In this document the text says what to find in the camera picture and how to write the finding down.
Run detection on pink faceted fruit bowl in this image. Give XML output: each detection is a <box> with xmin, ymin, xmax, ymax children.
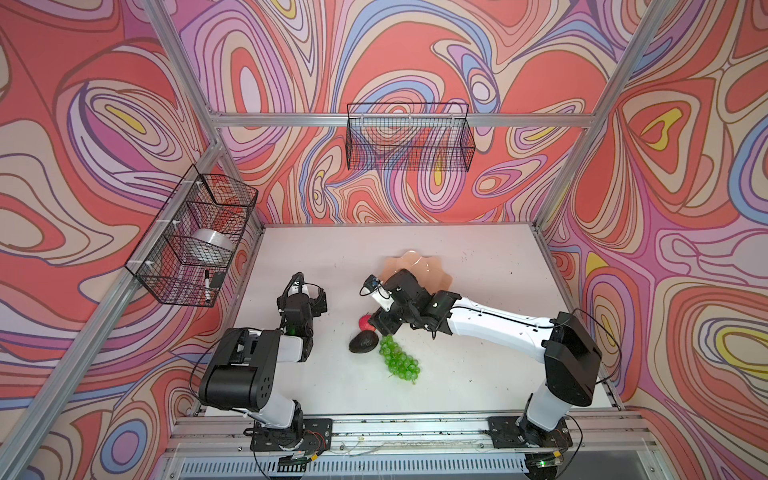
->
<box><xmin>379</xmin><ymin>250</ymin><xmax>453</xmax><ymax>294</ymax></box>

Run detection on red fake apple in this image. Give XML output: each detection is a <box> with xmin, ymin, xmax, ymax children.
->
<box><xmin>358</xmin><ymin>314</ymin><xmax>376</xmax><ymax>332</ymax></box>

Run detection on dark avocado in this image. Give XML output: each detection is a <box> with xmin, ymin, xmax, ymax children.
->
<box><xmin>348</xmin><ymin>330</ymin><xmax>379</xmax><ymax>354</ymax></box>

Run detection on green fake grape bunch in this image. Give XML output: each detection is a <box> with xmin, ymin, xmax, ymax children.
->
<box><xmin>378</xmin><ymin>335</ymin><xmax>421</xmax><ymax>384</ymax></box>

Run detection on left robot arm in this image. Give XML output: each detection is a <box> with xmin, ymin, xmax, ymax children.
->
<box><xmin>197</xmin><ymin>272</ymin><xmax>327</xmax><ymax>430</ymax></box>

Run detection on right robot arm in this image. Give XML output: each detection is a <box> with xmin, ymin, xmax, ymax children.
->
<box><xmin>359</xmin><ymin>269</ymin><xmax>602</xmax><ymax>433</ymax></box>

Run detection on silver tape roll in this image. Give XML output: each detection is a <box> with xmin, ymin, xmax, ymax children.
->
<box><xmin>192</xmin><ymin>228</ymin><xmax>235</xmax><ymax>251</ymax></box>

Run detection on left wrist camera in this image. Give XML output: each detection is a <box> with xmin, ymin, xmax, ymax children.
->
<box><xmin>288</xmin><ymin>273</ymin><xmax>310</xmax><ymax>296</ymax></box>

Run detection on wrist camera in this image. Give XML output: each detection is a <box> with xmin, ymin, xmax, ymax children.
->
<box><xmin>363</xmin><ymin>275</ymin><xmax>380</xmax><ymax>291</ymax></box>
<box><xmin>288</xmin><ymin>273</ymin><xmax>310</xmax><ymax>296</ymax></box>

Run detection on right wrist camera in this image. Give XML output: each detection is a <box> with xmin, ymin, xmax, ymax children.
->
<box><xmin>363</xmin><ymin>275</ymin><xmax>380</xmax><ymax>291</ymax></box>

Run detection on black wire basket left wall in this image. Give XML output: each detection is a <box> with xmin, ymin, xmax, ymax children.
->
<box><xmin>125</xmin><ymin>166</ymin><xmax>258</xmax><ymax>308</ymax></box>

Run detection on black wire basket wall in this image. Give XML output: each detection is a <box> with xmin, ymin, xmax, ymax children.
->
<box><xmin>125</xmin><ymin>166</ymin><xmax>258</xmax><ymax>308</ymax></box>
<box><xmin>345</xmin><ymin>100</ymin><xmax>476</xmax><ymax>172</ymax></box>

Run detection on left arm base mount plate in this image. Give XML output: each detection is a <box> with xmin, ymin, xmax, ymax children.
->
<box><xmin>244</xmin><ymin>417</ymin><xmax>333</xmax><ymax>454</ymax></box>

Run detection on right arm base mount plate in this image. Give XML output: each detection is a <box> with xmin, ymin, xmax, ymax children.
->
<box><xmin>486</xmin><ymin>416</ymin><xmax>573</xmax><ymax>451</ymax></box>

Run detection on black wire basket back wall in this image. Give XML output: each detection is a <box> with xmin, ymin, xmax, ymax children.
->
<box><xmin>345</xmin><ymin>100</ymin><xmax>476</xmax><ymax>172</ymax></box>

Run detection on aluminium front rail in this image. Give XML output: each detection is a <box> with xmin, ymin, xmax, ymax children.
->
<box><xmin>165</xmin><ymin>409</ymin><xmax>660</xmax><ymax>455</ymax></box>

